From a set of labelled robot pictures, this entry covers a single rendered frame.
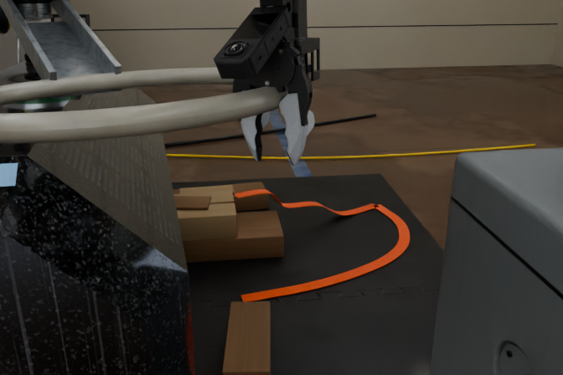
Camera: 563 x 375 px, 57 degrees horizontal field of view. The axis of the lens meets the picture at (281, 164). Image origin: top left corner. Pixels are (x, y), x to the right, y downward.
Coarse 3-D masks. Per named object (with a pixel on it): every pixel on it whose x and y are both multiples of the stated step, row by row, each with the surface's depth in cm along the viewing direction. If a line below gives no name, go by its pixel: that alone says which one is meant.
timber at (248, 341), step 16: (240, 304) 156; (256, 304) 156; (240, 320) 149; (256, 320) 149; (240, 336) 142; (256, 336) 142; (240, 352) 136; (256, 352) 136; (224, 368) 131; (240, 368) 131; (256, 368) 131
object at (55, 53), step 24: (0, 0) 120; (24, 24) 102; (48, 24) 115; (72, 24) 113; (24, 48) 103; (48, 48) 105; (72, 48) 107; (96, 48) 100; (48, 72) 87; (72, 72) 97; (96, 72) 99; (120, 72) 93
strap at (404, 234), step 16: (256, 192) 216; (368, 208) 248; (384, 208) 248; (400, 224) 232; (400, 240) 218; (384, 256) 206; (352, 272) 195; (368, 272) 195; (288, 288) 185; (304, 288) 185
